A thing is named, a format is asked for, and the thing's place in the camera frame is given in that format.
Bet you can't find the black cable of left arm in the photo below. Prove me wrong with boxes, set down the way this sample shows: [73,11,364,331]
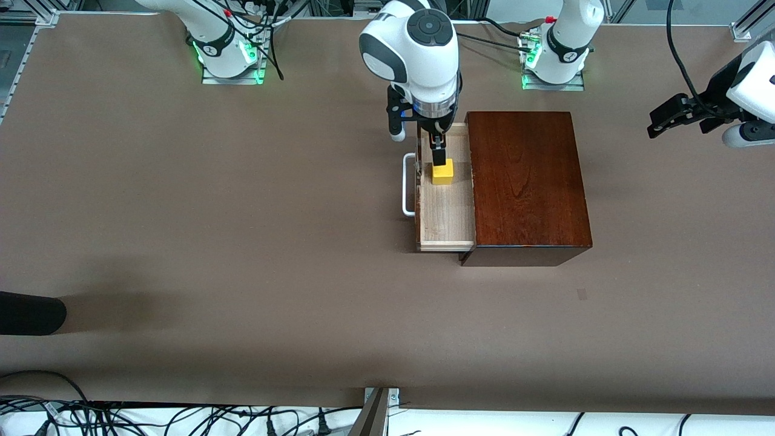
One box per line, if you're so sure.
[666,0,738,117]

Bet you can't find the metal base plate of right arm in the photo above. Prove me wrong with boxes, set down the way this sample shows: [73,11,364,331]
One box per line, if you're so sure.
[202,33,268,85]

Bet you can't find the black cylinder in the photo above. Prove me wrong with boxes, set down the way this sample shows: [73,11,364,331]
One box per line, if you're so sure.
[0,291,68,337]

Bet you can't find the tangled black floor cables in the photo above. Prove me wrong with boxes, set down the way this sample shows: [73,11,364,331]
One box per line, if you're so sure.
[0,369,364,436]

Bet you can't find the metal base plate of left arm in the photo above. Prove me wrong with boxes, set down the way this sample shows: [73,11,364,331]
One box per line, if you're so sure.
[522,68,586,92]

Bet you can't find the aluminium frame corner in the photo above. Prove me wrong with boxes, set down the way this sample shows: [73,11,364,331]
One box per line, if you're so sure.
[731,0,775,43]

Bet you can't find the wooden drawer with white handle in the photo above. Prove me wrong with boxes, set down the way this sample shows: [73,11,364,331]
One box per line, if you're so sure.
[402,121,477,253]

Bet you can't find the black base cable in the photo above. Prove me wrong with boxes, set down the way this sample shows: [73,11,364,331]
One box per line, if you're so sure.
[478,17,530,38]
[455,31,536,54]

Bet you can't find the metal bracket with grey pole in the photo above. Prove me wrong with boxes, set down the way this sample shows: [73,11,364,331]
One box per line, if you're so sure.
[348,386,401,436]

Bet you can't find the thin black cable of right arm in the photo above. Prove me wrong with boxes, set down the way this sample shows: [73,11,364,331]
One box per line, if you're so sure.
[265,0,285,81]

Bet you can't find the aluminium side rail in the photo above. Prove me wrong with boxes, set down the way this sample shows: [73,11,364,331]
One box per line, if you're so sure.
[0,9,61,125]

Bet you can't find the brown table cover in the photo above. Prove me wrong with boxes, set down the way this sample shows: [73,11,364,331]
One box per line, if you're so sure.
[0,12,775,416]

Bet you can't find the dark brown wooden cabinet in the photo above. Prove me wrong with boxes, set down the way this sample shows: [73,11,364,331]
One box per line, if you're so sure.
[458,111,594,268]

